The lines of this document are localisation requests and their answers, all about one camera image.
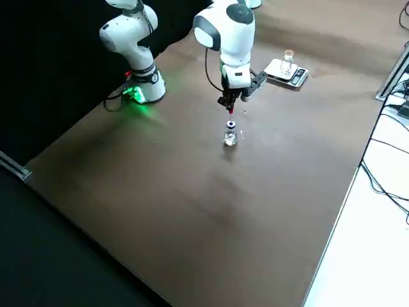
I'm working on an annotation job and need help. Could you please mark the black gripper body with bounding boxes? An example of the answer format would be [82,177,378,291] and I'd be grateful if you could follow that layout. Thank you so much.
[220,61,242,98]

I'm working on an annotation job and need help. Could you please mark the clear glass bottle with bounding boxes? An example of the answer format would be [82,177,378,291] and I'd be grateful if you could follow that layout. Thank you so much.
[280,49,295,79]

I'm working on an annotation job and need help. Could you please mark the clear dropper bottle blue cap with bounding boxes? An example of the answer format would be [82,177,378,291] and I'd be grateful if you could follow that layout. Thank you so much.
[223,119,238,148]

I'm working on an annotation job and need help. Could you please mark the silver electronic balance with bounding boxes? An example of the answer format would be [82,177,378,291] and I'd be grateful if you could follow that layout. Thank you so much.
[263,58,310,88]

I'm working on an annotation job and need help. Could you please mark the white desk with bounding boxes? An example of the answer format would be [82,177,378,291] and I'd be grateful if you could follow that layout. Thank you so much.
[302,28,409,307]

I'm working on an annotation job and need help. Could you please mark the black arm base cable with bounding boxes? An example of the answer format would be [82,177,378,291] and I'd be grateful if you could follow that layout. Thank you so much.
[104,88,129,113]

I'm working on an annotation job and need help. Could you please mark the aluminium camera post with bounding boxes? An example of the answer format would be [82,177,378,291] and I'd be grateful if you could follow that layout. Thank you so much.
[374,44,409,102]

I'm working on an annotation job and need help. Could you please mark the aluminium frame profile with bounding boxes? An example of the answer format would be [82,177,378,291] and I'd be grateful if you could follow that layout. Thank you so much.
[0,150,33,181]

